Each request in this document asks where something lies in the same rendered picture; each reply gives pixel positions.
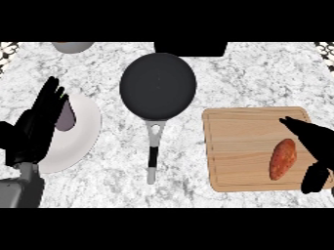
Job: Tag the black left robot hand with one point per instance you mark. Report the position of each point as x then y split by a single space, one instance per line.
33 130

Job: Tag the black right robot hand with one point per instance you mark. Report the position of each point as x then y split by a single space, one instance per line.
326 146

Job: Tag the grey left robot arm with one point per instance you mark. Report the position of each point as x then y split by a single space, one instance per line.
15 188

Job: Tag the orange sweet potato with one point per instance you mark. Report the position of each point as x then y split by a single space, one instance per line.
283 158

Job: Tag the wooden cutting board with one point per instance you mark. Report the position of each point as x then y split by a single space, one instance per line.
242 146

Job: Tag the black frying pan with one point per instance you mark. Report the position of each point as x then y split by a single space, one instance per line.
158 88

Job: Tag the purple eggplant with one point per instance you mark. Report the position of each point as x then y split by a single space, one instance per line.
67 117

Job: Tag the white plate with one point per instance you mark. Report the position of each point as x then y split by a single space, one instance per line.
77 133

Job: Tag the grey bowl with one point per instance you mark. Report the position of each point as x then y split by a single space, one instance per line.
72 46

